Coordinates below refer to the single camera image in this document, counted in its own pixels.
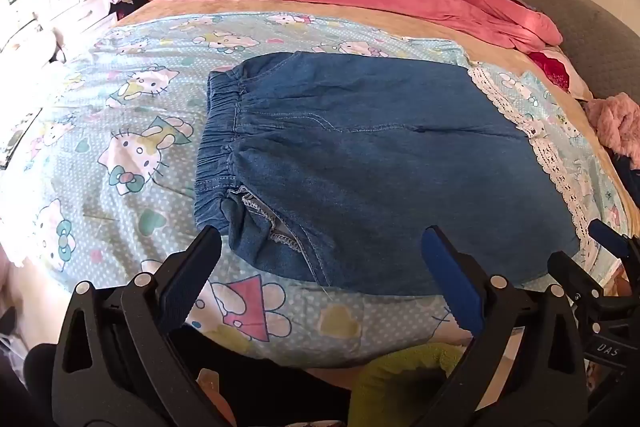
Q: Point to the light blue cartoon printed blanket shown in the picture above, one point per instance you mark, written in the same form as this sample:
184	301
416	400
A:
125	157

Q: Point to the pink fluffy cloth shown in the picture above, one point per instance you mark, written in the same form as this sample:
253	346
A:
615	122

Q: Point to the red pillow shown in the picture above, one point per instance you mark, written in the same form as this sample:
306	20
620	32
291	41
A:
550	67

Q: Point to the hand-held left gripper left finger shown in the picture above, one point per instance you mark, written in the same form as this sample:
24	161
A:
192	272

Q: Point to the grey padded headboard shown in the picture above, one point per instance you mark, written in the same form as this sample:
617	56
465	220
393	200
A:
580	22

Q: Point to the green fluffy cloth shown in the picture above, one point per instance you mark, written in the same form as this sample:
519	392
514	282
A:
400	382

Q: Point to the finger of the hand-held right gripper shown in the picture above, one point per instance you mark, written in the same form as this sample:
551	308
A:
607	234
572	272

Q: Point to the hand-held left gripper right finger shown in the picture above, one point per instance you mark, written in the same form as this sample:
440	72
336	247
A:
447	277

